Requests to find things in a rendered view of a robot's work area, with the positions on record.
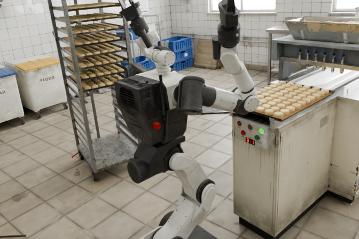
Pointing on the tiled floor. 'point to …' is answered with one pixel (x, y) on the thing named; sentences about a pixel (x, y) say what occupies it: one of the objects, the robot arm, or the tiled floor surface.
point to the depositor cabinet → (343, 142)
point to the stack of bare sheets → (212, 111)
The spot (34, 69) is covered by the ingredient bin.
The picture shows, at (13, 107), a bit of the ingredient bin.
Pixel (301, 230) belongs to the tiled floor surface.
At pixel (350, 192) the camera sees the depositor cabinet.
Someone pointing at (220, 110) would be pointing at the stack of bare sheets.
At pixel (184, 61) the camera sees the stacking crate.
